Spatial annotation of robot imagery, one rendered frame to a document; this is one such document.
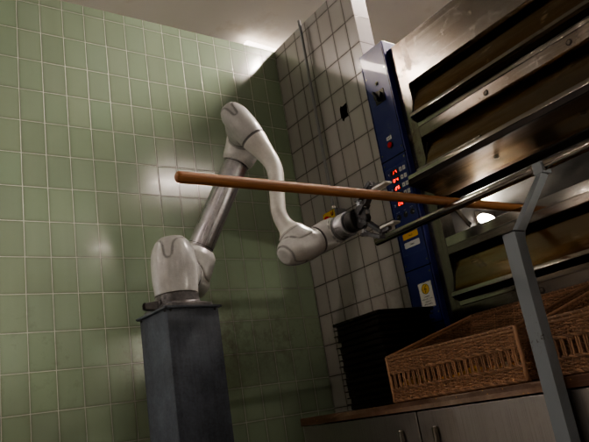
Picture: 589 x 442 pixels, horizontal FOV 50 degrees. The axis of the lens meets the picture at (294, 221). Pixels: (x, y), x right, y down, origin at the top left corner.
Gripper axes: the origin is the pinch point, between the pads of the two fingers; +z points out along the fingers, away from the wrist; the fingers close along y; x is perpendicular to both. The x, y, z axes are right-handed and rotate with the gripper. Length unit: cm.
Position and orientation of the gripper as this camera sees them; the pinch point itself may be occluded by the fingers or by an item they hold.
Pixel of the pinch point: (390, 203)
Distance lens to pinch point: 209.5
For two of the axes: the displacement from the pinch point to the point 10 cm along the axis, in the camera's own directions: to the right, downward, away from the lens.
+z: 5.7, -3.2, -7.6
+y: 1.6, 9.5, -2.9
